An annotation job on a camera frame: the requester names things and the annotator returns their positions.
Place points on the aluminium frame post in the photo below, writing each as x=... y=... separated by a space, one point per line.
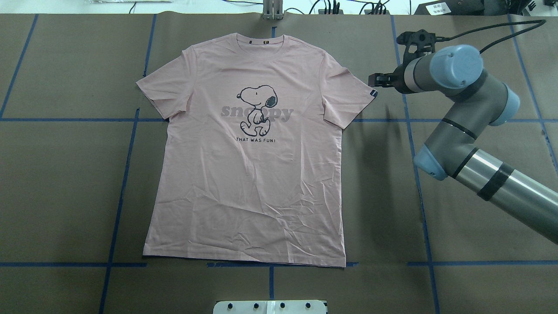
x=272 y=10

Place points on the dark box with label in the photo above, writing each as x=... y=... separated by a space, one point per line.
x=451 y=7

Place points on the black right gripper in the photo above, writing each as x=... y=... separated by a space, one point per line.
x=398 y=78

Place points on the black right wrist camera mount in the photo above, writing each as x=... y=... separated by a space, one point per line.
x=417 y=44

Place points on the pink Snoopy t-shirt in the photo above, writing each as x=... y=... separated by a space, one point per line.
x=252 y=164

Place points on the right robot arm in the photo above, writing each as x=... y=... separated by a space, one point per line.
x=479 y=100

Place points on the black power strip with plugs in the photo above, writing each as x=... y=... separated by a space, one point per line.
x=354 y=7

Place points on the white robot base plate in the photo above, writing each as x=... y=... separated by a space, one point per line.
x=271 y=307

